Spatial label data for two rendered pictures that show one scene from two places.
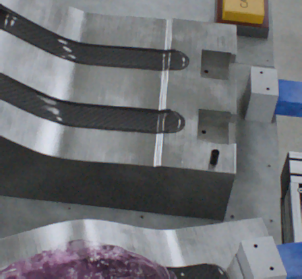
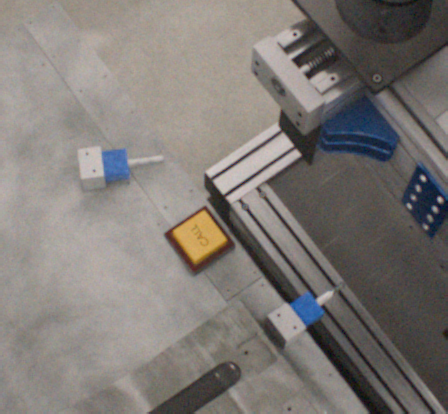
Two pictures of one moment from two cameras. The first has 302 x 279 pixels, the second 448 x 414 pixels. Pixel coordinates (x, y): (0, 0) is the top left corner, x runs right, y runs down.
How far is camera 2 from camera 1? 116 cm
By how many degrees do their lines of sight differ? 30
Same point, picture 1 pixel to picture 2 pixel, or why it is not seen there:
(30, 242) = not seen: outside the picture
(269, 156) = (323, 366)
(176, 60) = (228, 371)
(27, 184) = not seen: outside the picture
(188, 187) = not seen: outside the picture
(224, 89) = (281, 371)
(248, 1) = (204, 234)
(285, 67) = (97, 24)
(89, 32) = (147, 394)
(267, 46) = (242, 257)
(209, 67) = (245, 346)
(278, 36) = not seen: outside the picture
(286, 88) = (301, 309)
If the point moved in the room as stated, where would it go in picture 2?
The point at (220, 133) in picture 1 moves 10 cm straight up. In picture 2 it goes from (300, 400) to (306, 389)
